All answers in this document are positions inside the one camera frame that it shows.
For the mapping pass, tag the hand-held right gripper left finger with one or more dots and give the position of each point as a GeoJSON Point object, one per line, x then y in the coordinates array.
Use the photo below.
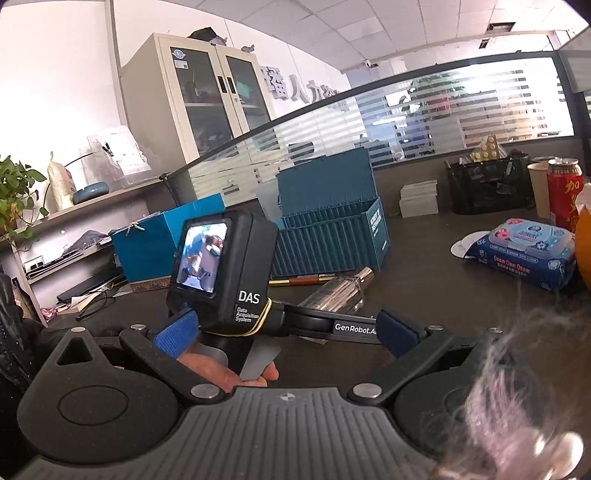
{"type": "Point", "coordinates": [178, 336]}

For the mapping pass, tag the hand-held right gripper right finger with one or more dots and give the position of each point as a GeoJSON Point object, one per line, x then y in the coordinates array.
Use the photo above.
{"type": "Point", "coordinates": [398, 334]}

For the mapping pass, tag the brown pen with gold cap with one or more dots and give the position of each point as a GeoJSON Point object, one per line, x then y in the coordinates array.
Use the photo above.
{"type": "Point", "coordinates": [295, 280]}

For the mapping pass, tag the clear glass bottle gold cap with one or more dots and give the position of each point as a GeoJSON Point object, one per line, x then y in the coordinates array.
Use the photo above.
{"type": "Point", "coordinates": [337, 290]}

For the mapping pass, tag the blue container-shaped storage box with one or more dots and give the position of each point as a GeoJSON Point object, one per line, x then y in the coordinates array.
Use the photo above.
{"type": "Point", "coordinates": [323, 249]}

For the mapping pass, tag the person's left hand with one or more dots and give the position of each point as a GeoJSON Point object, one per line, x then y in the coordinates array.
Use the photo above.
{"type": "Point", "coordinates": [217, 374]}

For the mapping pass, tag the clear plastic cup green logo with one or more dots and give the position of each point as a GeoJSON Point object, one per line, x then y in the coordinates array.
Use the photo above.
{"type": "Point", "coordinates": [268, 198]}

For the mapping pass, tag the blue paper gift bag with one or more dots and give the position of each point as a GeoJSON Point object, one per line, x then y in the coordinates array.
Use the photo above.
{"type": "Point", "coordinates": [147, 249]}

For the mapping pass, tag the round white paper coaster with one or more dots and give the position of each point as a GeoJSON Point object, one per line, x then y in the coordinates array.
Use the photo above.
{"type": "Point", "coordinates": [461, 247]}

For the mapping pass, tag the white cardboard box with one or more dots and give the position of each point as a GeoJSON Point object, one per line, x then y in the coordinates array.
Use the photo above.
{"type": "Point", "coordinates": [419, 189]}
{"type": "Point", "coordinates": [419, 208]}

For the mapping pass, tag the blue wet wipes pack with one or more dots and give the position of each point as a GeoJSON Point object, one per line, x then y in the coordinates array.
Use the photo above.
{"type": "Point", "coordinates": [521, 258]}

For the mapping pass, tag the beige glass-door cabinet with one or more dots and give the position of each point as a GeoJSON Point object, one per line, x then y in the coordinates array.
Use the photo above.
{"type": "Point", "coordinates": [203, 106]}

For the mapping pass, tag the clear acrylic organizer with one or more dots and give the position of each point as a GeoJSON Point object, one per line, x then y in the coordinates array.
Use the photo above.
{"type": "Point", "coordinates": [120, 152]}

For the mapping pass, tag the blue ceramic bowl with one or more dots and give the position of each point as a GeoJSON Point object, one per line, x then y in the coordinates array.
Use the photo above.
{"type": "Point", "coordinates": [90, 194]}

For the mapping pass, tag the black mesh desk organizer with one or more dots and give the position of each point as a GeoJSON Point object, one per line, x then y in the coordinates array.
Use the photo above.
{"type": "Point", "coordinates": [485, 189]}

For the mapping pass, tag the white plastic bag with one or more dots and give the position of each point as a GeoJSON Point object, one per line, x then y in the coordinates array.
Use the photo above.
{"type": "Point", "coordinates": [61, 180]}

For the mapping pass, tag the beige paper cup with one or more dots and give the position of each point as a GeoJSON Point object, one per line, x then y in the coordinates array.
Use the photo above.
{"type": "Point", "coordinates": [539, 189]}

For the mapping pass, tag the orange round object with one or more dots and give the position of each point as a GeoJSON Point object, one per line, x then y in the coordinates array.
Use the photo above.
{"type": "Point", "coordinates": [584, 249]}

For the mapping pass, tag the yellow pill blister pack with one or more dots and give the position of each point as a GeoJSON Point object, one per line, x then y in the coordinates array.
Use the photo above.
{"type": "Point", "coordinates": [487, 148]}

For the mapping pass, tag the frosted glass desk partition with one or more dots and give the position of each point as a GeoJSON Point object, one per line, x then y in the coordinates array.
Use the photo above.
{"type": "Point", "coordinates": [415, 124]}

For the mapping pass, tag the small leafy vine plant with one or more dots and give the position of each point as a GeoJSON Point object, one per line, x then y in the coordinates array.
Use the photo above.
{"type": "Point", "coordinates": [18, 194]}

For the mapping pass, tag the red drink can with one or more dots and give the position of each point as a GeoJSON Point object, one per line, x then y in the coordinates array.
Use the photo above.
{"type": "Point", "coordinates": [564, 194]}

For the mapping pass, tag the black bag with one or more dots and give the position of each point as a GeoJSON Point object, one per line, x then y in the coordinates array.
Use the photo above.
{"type": "Point", "coordinates": [203, 33]}

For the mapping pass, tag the white wall socket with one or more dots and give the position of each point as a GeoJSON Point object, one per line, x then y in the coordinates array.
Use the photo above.
{"type": "Point", "coordinates": [34, 264]}

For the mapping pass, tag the raised white wall lettering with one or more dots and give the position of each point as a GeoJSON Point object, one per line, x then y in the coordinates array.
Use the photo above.
{"type": "Point", "coordinates": [300, 90]}

